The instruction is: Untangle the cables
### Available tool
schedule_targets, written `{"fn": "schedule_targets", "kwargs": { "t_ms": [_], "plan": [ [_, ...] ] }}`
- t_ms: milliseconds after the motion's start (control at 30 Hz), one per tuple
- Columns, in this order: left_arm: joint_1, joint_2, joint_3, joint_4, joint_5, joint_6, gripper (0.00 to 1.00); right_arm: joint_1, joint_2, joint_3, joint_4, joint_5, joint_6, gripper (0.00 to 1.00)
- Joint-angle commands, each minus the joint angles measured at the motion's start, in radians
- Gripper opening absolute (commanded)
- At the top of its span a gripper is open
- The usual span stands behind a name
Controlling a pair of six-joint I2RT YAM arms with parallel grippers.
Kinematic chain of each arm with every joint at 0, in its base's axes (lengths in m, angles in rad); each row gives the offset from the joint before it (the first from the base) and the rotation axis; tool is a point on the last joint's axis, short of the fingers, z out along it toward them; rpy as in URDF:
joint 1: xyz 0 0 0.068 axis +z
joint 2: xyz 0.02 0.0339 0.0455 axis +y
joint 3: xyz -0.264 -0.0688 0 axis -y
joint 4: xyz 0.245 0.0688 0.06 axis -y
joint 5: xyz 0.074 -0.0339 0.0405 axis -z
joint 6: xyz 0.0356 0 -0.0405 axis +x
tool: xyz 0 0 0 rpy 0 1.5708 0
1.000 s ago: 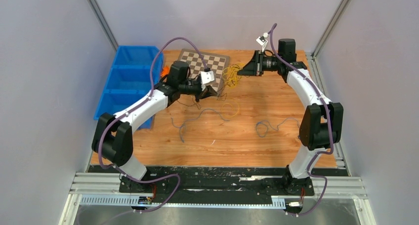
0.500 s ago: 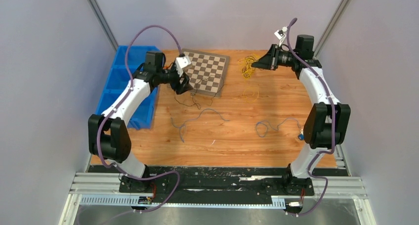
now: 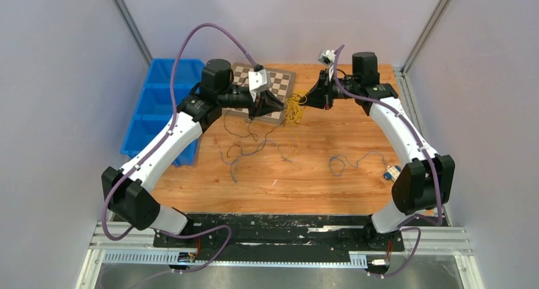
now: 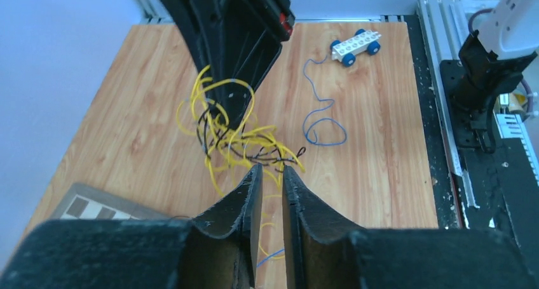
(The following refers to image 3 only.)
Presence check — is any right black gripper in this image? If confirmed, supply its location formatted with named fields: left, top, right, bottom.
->
left=299, top=68, right=360, bottom=111

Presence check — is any black cable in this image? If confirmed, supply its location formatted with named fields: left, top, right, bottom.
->
left=223, top=110, right=283, bottom=159

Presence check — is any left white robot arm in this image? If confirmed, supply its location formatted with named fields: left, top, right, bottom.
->
left=101, top=58, right=284, bottom=247

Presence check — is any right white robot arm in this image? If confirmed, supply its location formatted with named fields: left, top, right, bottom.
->
left=317, top=50, right=455, bottom=250

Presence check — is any checkerboard calibration board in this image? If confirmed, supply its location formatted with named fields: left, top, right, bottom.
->
left=226, top=63, right=296, bottom=124

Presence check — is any white blue toy block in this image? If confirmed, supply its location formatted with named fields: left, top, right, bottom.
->
left=383, top=165, right=401, bottom=182

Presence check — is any blue plastic bin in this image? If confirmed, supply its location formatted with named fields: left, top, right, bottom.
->
left=120, top=58, right=205, bottom=158

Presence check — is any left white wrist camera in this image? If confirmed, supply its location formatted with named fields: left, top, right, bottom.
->
left=248, top=69, right=271, bottom=101

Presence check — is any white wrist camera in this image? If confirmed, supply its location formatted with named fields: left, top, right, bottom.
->
left=248, top=69, right=271, bottom=101
left=318, top=50, right=336, bottom=81

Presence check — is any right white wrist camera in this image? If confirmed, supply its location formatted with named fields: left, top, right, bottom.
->
left=318, top=50, right=336, bottom=81

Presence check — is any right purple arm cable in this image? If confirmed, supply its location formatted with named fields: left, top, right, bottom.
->
left=330, top=44, right=444, bottom=278

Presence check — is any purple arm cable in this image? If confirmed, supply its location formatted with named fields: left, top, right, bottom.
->
left=330, top=44, right=444, bottom=278
left=102, top=22, right=264, bottom=275

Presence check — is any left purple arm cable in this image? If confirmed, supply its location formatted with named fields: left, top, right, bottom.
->
left=102, top=22, right=264, bottom=275

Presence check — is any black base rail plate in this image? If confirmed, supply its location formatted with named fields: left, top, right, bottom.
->
left=153, top=213, right=405, bottom=263

